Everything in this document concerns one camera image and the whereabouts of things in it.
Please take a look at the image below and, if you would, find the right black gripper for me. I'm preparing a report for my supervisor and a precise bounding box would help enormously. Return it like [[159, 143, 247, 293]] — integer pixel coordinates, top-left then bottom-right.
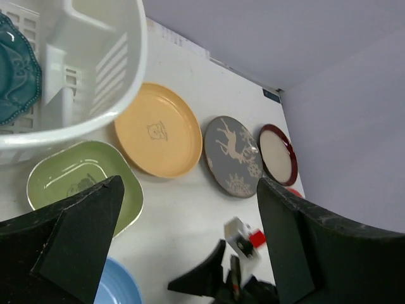
[[167, 239, 278, 304]]

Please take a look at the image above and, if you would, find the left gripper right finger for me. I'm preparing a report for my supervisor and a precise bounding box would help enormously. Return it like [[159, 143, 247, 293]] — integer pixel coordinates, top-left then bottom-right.
[[257, 178, 404, 303]]

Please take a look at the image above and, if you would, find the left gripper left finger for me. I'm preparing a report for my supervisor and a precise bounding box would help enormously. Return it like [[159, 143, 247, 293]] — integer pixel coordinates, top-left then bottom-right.
[[1, 175, 124, 303]]

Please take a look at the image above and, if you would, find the blue round plate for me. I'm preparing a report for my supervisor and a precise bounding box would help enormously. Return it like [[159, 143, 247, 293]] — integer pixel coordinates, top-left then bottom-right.
[[94, 257, 144, 304]]

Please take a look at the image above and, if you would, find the green square plate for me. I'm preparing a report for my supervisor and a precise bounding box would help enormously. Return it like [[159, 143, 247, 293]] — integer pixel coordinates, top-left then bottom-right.
[[26, 141, 144, 237]]

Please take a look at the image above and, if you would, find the dark red rimmed plate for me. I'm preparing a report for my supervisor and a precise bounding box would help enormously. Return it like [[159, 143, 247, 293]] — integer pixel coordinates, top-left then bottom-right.
[[259, 124, 298, 187]]

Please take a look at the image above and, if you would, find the grey reindeer plate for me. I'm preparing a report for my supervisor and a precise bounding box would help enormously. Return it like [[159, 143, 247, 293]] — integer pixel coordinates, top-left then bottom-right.
[[204, 115, 263, 198]]

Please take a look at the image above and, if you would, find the orange round bear plate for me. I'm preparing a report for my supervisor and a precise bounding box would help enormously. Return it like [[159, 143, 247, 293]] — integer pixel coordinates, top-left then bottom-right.
[[114, 82, 203, 179]]

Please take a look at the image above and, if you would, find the teal scalloped plate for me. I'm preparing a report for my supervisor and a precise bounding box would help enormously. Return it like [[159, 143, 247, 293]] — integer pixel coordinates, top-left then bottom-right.
[[1, 13, 42, 125]]

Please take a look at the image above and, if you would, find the red and teal floral plate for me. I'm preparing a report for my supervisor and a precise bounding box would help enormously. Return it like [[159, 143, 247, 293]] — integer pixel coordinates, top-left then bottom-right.
[[286, 187, 304, 198]]

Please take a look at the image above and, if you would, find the white plastic basket bin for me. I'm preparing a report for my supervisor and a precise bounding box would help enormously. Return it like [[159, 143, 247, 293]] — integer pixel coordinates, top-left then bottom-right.
[[1, 1, 147, 165]]

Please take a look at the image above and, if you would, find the dark blue label sticker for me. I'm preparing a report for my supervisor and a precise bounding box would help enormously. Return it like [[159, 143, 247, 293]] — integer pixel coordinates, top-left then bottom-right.
[[263, 88, 281, 104]]

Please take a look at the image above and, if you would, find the white paper sheet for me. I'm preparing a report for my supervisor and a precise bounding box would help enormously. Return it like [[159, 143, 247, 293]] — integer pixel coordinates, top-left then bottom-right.
[[146, 18, 211, 60]]

